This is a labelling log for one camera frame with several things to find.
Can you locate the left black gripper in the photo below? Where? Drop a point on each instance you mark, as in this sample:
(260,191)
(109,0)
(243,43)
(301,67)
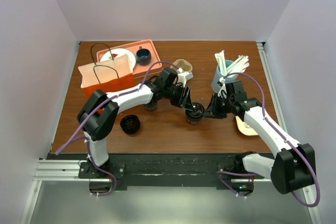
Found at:
(185,101)

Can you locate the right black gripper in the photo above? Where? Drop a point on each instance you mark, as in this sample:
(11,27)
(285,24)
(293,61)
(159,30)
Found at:
(212,110)

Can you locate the black cup lid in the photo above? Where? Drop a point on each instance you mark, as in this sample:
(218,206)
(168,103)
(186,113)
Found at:
(130,124)
(196,113)

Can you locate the dark coffee cup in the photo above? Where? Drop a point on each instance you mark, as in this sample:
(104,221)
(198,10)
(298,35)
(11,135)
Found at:
(193,120)
(151,106)

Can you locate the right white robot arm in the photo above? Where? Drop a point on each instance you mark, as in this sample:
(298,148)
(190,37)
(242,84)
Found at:
(293,166)

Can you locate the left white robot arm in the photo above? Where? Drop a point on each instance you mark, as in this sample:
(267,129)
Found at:
(98,115)

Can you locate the cardboard cup carrier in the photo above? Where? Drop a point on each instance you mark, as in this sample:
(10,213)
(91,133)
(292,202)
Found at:
(182,66)

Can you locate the light blue straw holder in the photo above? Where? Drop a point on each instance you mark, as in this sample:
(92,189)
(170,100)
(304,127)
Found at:
(218,74)

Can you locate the white panda dish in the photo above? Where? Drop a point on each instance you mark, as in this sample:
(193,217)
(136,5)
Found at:
(244,128)

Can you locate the pink plastic tray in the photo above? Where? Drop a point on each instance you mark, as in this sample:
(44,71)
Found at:
(139,70)

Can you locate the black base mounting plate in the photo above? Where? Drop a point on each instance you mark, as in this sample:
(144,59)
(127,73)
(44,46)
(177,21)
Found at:
(166,170)

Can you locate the black cup lid on table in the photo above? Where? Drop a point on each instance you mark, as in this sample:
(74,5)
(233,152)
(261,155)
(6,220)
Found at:
(130,124)

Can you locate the dark blue ceramic cup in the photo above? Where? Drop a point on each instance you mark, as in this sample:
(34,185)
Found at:
(143,56)

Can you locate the orange paper bag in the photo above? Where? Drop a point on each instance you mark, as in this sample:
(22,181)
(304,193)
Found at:
(109,76)

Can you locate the white plate with strawberry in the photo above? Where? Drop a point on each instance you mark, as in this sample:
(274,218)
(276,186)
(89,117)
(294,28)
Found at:
(118,52)

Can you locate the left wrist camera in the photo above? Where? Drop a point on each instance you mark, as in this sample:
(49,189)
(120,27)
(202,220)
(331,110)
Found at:
(183,76)

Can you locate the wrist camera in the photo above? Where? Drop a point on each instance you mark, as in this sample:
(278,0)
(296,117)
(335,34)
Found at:
(222,81)
(183,76)

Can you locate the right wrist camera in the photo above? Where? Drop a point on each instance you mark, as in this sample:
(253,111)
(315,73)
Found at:
(222,81)

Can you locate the aluminium frame rail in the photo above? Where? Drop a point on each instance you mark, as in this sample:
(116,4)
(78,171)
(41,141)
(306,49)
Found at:
(263,56)

